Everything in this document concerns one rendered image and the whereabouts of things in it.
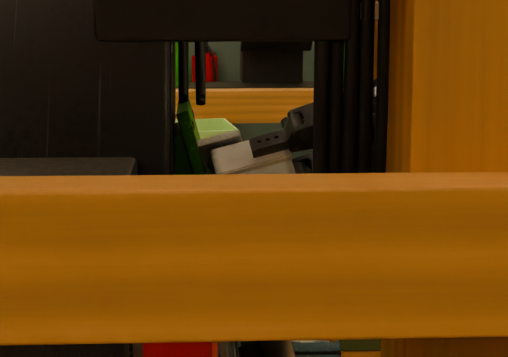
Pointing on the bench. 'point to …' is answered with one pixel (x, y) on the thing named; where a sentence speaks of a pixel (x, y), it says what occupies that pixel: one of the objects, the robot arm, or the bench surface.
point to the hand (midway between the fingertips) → (253, 166)
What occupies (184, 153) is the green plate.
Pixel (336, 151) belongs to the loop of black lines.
